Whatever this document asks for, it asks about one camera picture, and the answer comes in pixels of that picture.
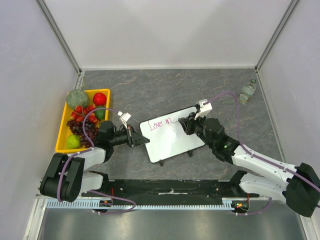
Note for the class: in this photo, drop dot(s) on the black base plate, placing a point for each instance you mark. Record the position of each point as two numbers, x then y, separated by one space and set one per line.
173 191

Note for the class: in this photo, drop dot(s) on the green pear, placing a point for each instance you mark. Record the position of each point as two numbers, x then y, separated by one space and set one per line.
73 142

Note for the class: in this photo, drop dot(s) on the white whiteboard black frame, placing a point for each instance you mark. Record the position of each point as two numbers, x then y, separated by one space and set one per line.
168 139

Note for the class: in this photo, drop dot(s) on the purple grape bunch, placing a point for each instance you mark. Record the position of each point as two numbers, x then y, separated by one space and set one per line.
86 134

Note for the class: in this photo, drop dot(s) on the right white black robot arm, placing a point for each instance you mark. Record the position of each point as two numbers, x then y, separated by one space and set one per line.
296 186

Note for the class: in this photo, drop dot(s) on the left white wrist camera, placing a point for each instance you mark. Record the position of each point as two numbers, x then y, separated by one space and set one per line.
124 118

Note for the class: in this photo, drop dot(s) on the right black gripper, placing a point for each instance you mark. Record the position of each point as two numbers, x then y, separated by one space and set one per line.
189 125

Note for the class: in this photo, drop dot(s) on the yellow plastic bin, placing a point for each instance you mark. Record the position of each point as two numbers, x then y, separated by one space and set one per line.
65 132

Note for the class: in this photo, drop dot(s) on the clear glass bottle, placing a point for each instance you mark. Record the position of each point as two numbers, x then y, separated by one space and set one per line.
247 91

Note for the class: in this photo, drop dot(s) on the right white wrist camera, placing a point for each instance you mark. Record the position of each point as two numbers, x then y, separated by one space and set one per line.
203 108

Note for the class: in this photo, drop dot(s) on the white slotted cable duct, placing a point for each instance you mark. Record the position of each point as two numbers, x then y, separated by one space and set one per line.
103 204

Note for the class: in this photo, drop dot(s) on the green lime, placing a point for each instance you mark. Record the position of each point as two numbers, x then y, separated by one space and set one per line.
100 112

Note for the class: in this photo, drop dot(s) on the red strawberry cluster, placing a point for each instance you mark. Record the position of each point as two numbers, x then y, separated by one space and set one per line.
80 112

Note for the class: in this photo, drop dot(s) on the green netted melon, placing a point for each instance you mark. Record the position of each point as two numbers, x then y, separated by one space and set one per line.
77 97

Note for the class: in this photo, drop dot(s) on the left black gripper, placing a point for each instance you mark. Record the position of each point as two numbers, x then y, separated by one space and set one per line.
134 138

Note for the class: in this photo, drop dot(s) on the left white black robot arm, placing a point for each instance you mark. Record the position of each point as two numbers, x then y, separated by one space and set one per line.
65 178

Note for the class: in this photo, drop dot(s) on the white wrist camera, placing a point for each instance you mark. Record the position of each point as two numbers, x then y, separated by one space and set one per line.
203 108
124 118

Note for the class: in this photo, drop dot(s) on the red apple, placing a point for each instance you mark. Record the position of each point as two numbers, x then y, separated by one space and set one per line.
99 99

